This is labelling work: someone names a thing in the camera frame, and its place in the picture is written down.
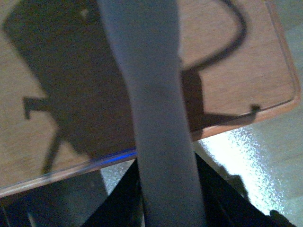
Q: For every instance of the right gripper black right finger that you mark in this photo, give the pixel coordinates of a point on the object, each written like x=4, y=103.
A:
x=226, y=207

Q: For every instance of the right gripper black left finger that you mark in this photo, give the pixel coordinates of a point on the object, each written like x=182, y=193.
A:
x=124, y=206

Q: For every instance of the pink hand brush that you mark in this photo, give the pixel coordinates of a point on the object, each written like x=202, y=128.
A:
x=144, y=37

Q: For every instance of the wooden nightstand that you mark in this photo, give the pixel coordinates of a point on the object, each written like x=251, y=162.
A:
x=64, y=108

